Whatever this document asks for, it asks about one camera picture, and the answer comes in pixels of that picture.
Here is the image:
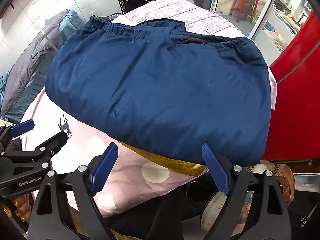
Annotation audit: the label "mustard yellow garment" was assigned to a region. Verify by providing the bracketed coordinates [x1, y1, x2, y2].
[120, 142, 208, 177]

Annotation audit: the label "pink polka dot bedsheet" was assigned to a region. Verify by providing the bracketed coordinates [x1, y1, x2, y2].
[19, 0, 278, 218]

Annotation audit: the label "left hand yellow nails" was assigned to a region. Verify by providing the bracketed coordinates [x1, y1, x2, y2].
[12, 194, 31, 222]

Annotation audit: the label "navy blue padded jacket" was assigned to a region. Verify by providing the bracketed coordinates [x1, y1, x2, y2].
[45, 18, 272, 166]

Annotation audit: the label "grey blue quilt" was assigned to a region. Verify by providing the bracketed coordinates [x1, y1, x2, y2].
[1, 9, 84, 124]

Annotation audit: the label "red cabinet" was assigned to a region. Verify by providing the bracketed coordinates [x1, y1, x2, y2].
[263, 12, 320, 161]

